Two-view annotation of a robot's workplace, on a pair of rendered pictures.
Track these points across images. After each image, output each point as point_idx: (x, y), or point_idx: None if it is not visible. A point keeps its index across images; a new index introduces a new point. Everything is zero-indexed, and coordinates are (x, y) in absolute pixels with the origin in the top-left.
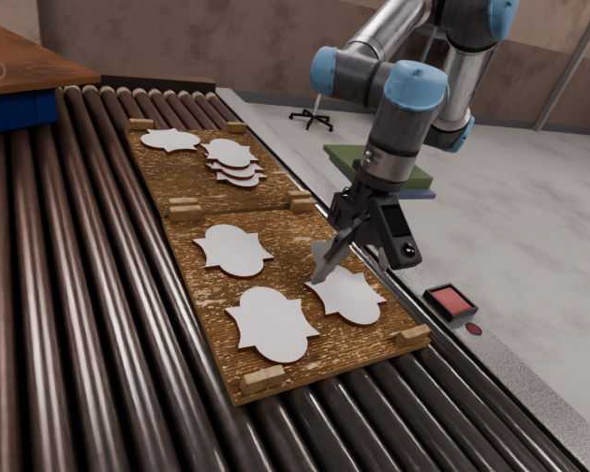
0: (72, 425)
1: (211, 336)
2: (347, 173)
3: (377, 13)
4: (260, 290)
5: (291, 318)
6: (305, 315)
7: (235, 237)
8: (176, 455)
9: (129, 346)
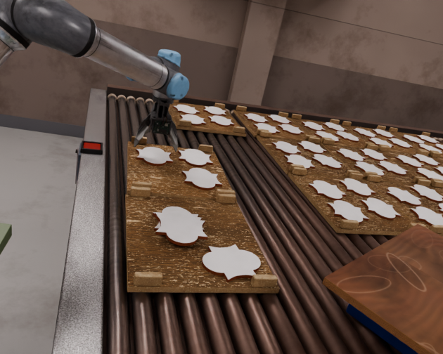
0: None
1: (219, 161)
2: None
3: (137, 51)
4: (195, 163)
5: (187, 154)
6: (178, 157)
7: (199, 180)
8: (229, 156)
9: (245, 171)
